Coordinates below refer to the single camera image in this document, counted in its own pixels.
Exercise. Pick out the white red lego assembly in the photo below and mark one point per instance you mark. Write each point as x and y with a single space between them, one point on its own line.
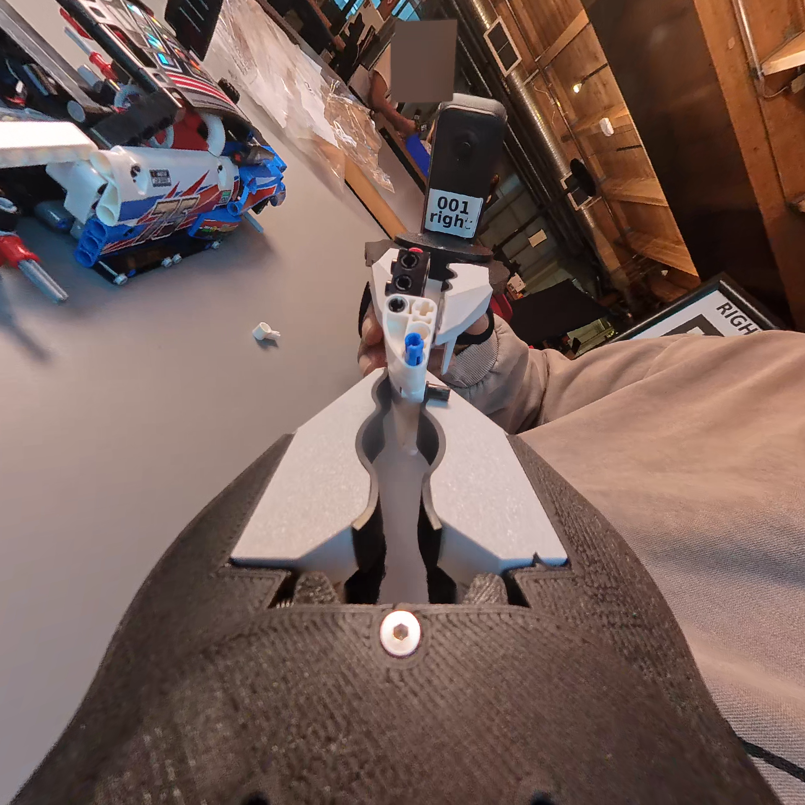
409 333

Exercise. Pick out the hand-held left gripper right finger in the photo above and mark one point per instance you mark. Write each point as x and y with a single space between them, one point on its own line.
497 503

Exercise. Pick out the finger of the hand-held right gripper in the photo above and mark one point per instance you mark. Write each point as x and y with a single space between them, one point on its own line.
379 277
465 302

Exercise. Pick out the small white lego piece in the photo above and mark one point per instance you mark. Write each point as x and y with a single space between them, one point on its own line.
264 331

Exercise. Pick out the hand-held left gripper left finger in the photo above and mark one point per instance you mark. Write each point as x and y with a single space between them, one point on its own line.
302 503

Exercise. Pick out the black framed white sign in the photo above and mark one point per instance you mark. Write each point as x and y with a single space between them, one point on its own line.
710 314

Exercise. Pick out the person's right forearm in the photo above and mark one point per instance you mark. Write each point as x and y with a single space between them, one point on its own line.
629 377

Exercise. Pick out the pile of clear plastic bags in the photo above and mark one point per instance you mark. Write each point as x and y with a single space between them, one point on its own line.
302 75

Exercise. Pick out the blue white lego race car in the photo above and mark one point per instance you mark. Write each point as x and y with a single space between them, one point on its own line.
126 157

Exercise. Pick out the person's right hand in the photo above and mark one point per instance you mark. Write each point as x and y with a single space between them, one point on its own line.
371 346

